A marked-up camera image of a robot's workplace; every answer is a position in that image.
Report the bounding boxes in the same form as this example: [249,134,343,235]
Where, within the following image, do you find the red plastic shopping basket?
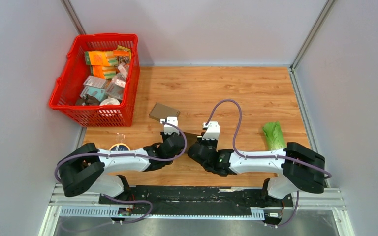
[49,33,140,127]

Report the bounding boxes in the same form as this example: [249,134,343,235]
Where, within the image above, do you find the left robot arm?
[54,132,188,204]

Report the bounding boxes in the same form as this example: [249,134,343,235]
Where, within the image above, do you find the grey packet in basket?
[83,75,109,89]

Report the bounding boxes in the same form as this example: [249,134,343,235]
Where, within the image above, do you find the green napa cabbage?
[262,121,287,150]

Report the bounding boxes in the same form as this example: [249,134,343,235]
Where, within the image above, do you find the teal box in basket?
[80,86,108,102]

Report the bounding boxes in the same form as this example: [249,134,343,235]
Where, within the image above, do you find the clear packet in basket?
[106,74,126,101]

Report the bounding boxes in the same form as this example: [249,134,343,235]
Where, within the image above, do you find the orange green box lower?
[90,65,117,79]

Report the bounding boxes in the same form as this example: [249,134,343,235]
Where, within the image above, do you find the white tape roll in basket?
[100,98,121,106]

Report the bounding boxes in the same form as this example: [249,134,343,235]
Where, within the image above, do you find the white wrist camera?
[160,116,180,135]
[202,121,221,140]

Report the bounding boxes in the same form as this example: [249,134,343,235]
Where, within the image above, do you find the cardboard box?
[149,102,180,121]
[184,132,202,148]

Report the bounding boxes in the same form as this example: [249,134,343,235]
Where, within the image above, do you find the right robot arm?
[188,139,328,206]

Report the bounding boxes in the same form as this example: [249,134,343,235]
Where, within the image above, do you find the orange green box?
[90,65,117,79]
[84,51,119,66]

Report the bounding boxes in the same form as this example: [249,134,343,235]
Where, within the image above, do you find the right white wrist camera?
[202,121,221,140]

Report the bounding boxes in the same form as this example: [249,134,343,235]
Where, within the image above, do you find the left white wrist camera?
[160,116,180,135]

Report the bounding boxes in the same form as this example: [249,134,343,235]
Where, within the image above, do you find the colourful snack packet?
[113,45,132,64]

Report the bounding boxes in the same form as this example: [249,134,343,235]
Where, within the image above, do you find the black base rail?
[52,185,294,225]

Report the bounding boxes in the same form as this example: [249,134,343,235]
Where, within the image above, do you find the orange green box upper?
[84,51,119,66]

